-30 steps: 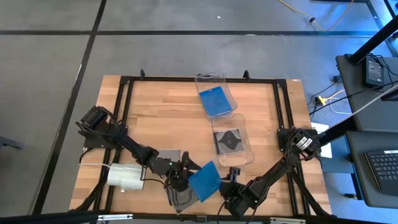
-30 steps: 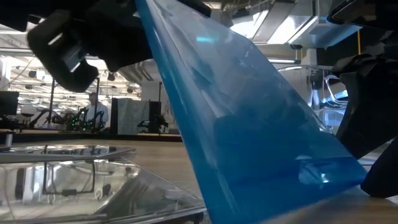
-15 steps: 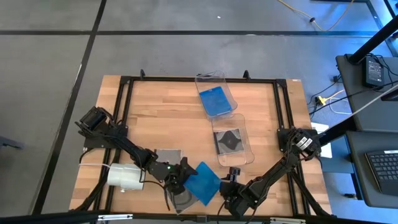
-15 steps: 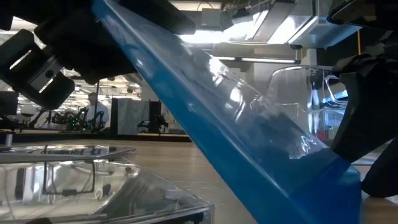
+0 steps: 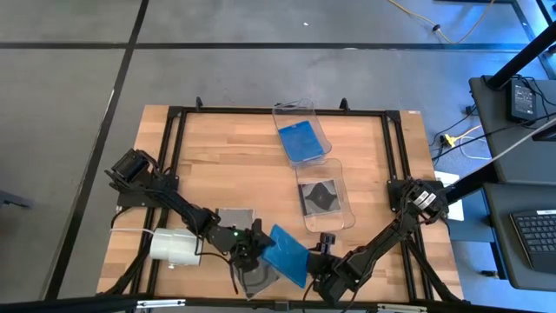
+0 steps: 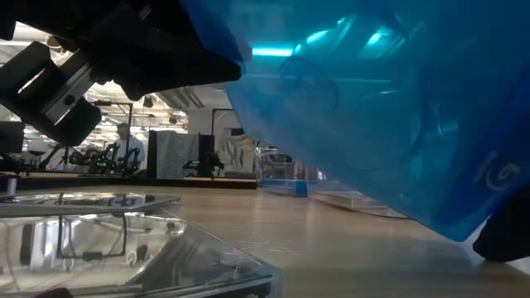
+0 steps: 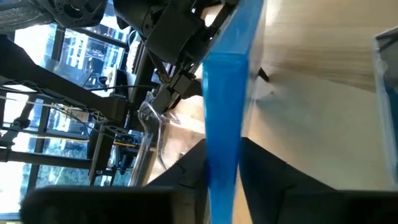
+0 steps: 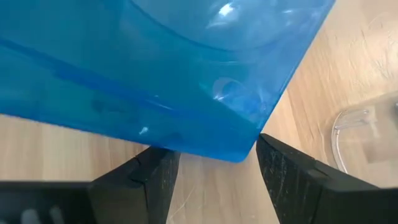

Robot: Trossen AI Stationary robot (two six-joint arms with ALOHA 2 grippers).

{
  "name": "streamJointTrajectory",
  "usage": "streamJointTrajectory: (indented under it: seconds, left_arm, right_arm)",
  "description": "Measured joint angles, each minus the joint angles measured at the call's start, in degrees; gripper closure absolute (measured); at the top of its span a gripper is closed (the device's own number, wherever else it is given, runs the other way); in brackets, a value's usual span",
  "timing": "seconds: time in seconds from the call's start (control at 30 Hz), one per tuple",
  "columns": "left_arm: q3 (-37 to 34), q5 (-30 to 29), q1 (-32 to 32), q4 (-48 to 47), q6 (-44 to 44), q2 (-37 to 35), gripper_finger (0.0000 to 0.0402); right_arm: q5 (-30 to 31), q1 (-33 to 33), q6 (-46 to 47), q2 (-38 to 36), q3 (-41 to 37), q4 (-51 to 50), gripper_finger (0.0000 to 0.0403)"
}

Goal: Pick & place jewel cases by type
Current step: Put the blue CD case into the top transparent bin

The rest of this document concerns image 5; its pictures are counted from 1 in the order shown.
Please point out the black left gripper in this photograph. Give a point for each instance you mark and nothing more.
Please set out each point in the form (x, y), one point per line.
(226, 239)

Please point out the black metal table frame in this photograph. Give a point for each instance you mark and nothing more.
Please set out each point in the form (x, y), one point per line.
(217, 111)

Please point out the silver bracket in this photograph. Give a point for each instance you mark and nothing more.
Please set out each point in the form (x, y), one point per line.
(160, 303)
(401, 308)

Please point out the short black pole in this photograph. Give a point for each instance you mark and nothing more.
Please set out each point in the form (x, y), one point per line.
(473, 180)

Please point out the small black connector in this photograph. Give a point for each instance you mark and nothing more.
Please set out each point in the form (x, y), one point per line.
(488, 273)

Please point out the thick black pole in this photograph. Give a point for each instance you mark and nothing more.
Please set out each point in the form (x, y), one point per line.
(521, 56)

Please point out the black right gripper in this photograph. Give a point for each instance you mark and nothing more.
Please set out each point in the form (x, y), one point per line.
(332, 278)

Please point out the grey desk with keyboard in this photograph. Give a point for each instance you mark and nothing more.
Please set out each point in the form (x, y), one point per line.
(499, 243)

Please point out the black power adapter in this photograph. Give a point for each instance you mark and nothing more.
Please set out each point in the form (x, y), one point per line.
(521, 100)

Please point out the black jewel case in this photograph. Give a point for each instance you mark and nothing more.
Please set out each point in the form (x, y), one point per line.
(234, 216)
(319, 197)
(256, 280)

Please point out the blue jewel case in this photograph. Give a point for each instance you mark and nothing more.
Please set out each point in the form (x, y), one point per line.
(302, 141)
(286, 256)

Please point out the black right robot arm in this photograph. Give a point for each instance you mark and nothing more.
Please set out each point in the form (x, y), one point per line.
(391, 230)

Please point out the white cylinder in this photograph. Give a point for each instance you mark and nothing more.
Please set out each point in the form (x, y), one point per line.
(178, 247)

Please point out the black keyboard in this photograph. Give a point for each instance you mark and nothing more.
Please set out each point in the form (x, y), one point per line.
(536, 239)

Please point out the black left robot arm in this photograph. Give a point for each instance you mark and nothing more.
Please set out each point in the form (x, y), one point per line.
(174, 202)

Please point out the grey furniture foot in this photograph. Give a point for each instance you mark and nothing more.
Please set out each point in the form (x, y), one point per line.
(13, 199)

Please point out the clear plastic bin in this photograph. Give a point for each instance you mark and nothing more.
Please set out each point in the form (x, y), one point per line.
(286, 108)
(330, 224)

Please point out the grey side desk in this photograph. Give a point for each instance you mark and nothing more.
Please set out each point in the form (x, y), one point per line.
(491, 113)

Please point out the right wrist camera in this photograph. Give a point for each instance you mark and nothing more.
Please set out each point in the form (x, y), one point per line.
(328, 243)

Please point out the white paper sheet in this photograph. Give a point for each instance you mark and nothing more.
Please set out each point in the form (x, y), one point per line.
(457, 211)

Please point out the black camera rail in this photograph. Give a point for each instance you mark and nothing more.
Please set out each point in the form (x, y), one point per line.
(65, 304)

